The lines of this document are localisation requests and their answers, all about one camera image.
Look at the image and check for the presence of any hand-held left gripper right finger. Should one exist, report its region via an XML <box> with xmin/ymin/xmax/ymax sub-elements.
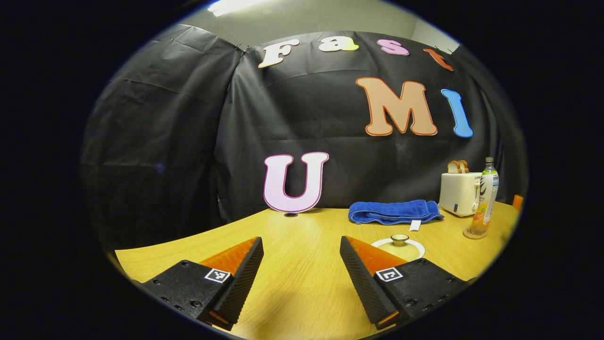
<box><xmin>340</xmin><ymin>235</ymin><xmax>472</xmax><ymax>330</ymax></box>

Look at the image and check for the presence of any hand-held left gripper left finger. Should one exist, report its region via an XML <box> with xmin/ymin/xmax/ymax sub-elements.
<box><xmin>139</xmin><ymin>236</ymin><xmax>265</xmax><ymax>331</ymax></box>

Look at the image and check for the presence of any clear water bottle printed label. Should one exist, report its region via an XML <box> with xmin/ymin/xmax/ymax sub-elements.
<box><xmin>470</xmin><ymin>157</ymin><xmax>499</xmax><ymax>238</ymax></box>

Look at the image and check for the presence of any cream teacup lid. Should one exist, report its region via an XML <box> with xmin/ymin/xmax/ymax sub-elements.
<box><xmin>377</xmin><ymin>234</ymin><xmax>421</xmax><ymax>261</ymax></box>

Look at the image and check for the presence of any cream ceramic teacup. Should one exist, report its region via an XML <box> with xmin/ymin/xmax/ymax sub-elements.
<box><xmin>371</xmin><ymin>238</ymin><xmax>426</xmax><ymax>263</ymax></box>

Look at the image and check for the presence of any white toaster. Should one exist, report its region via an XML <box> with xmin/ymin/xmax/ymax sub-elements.
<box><xmin>439</xmin><ymin>172</ymin><xmax>483</xmax><ymax>218</ymax></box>

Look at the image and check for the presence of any blue towel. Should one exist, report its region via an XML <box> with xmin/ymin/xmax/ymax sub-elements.
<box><xmin>348</xmin><ymin>200</ymin><xmax>445</xmax><ymax>232</ymax></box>

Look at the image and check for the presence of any black backdrop cloth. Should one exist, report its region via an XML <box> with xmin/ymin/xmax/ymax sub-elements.
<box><xmin>80</xmin><ymin>24</ymin><xmax>527</xmax><ymax>251</ymax></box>

